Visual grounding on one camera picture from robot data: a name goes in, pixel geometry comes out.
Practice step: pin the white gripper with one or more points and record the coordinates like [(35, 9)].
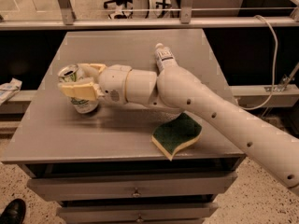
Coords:
[(112, 83)]

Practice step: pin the green white 7up can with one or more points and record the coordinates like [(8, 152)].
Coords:
[(76, 84)]

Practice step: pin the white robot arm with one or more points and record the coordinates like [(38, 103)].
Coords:
[(175, 89)]

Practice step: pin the white plastic bottle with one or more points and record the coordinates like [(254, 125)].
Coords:
[(164, 57)]

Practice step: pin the white crumpled packet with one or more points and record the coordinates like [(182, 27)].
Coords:
[(8, 90)]

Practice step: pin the grey drawer cabinet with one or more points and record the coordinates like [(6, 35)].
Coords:
[(54, 141)]

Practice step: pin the green yellow sponge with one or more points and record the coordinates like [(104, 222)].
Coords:
[(175, 135)]

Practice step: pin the upper grey drawer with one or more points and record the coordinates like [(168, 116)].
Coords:
[(131, 186)]

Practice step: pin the grey drawer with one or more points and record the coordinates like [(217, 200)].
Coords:
[(137, 213), (131, 186)]

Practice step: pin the black shoe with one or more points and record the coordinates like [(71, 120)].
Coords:
[(14, 213)]

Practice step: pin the lower grey drawer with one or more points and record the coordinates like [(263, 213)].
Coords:
[(137, 213)]

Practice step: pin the metal railing frame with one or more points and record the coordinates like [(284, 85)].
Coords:
[(104, 14)]

